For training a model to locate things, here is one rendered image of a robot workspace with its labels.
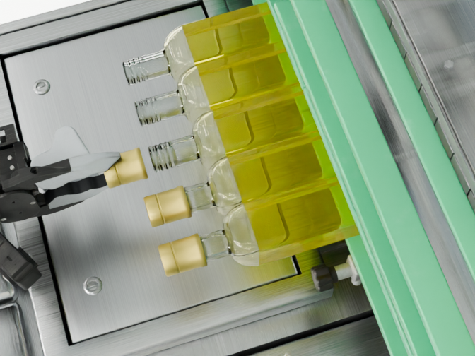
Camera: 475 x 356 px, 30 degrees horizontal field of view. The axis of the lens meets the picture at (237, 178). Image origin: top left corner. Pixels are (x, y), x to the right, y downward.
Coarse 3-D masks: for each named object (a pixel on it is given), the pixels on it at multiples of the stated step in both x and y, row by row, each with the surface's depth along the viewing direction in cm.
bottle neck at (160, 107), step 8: (160, 96) 98; (168, 96) 98; (176, 96) 98; (136, 104) 97; (144, 104) 97; (152, 104) 97; (160, 104) 97; (168, 104) 97; (176, 104) 98; (136, 112) 99; (144, 112) 97; (152, 112) 97; (160, 112) 97; (168, 112) 98; (176, 112) 98; (144, 120) 98; (152, 120) 98; (160, 120) 99
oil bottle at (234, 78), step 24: (264, 48) 98; (192, 72) 97; (216, 72) 97; (240, 72) 97; (264, 72) 97; (288, 72) 97; (192, 96) 96; (216, 96) 96; (240, 96) 96; (192, 120) 99
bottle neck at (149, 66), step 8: (144, 56) 101; (152, 56) 101; (160, 56) 100; (128, 64) 100; (136, 64) 100; (144, 64) 100; (152, 64) 100; (160, 64) 100; (128, 72) 100; (136, 72) 100; (144, 72) 100; (152, 72) 100; (160, 72) 101; (128, 80) 100; (136, 80) 101; (144, 80) 101
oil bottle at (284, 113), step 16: (256, 96) 96; (272, 96) 96; (288, 96) 96; (304, 96) 96; (208, 112) 96; (224, 112) 95; (240, 112) 95; (256, 112) 95; (272, 112) 95; (288, 112) 95; (304, 112) 95; (192, 128) 96; (208, 128) 95; (224, 128) 95; (240, 128) 95; (256, 128) 95; (272, 128) 95; (288, 128) 95; (304, 128) 95; (208, 144) 94; (224, 144) 94; (240, 144) 94; (256, 144) 94; (208, 160) 95
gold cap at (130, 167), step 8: (128, 152) 95; (136, 152) 95; (120, 160) 95; (128, 160) 95; (136, 160) 95; (112, 168) 94; (120, 168) 94; (128, 168) 94; (136, 168) 95; (144, 168) 95; (112, 176) 94; (120, 176) 94; (128, 176) 95; (136, 176) 95; (144, 176) 95; (112, 184) 95; (120, 184) 96
